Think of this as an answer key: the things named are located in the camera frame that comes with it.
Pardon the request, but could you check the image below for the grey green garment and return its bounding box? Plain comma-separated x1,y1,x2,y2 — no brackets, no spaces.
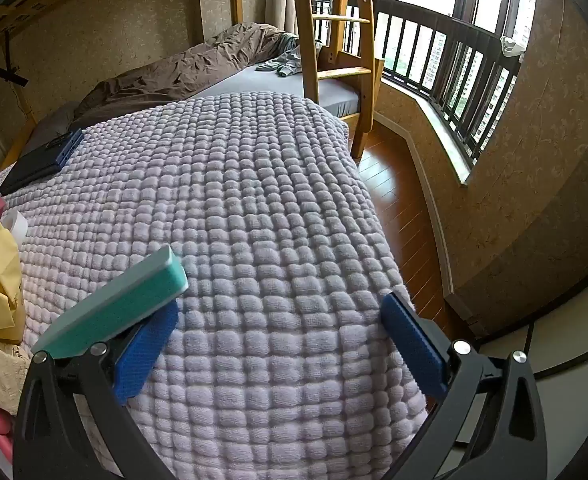
255,32,305,78

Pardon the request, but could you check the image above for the wooden bunk ladder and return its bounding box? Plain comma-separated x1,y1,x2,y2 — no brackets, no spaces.
290,0,377,111

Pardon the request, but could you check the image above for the dark blue flat box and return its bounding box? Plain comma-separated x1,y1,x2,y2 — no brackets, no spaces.
0,129,84,196

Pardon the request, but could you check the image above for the grey pillow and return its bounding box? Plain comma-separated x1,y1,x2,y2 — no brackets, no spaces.
34,101,82,136

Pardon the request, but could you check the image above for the lavender quilted blanket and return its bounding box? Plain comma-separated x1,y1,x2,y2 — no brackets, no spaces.
0,91,429,480

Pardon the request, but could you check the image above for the white paper strip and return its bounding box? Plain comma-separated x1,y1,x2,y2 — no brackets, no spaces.
1,210,28,248

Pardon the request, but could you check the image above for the dark window railing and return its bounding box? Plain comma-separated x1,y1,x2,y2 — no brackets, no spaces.
374,0,520,166

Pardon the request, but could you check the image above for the grey mattress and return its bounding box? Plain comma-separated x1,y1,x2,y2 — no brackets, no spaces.
196,62,362,121

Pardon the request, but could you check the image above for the teal blue cardboard box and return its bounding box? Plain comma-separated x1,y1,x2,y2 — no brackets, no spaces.
31,245,189,361

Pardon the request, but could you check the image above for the small white railing holder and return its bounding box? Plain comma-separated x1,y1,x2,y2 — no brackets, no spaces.
500,35,527,58

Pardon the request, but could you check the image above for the wooden bunk bed frame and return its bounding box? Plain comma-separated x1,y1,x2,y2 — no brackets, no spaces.
0,0,385,183

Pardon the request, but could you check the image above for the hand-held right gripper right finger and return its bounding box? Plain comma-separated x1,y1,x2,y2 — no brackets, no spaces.
380,292,549,480

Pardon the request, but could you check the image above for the cream crumpled bag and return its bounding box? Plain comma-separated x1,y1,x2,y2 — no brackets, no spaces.
0,340,32,415

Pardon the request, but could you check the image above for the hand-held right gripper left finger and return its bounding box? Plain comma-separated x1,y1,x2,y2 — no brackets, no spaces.
12,300,179,480

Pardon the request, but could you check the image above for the pale grey curtain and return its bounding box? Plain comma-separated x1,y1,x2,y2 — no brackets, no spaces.
265,0,299,41

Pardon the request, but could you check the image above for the black wall bracket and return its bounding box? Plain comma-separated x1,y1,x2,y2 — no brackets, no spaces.
0,30,29,88

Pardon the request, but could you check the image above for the brown duvet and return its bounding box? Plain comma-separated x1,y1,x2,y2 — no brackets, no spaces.
71,22,299,131

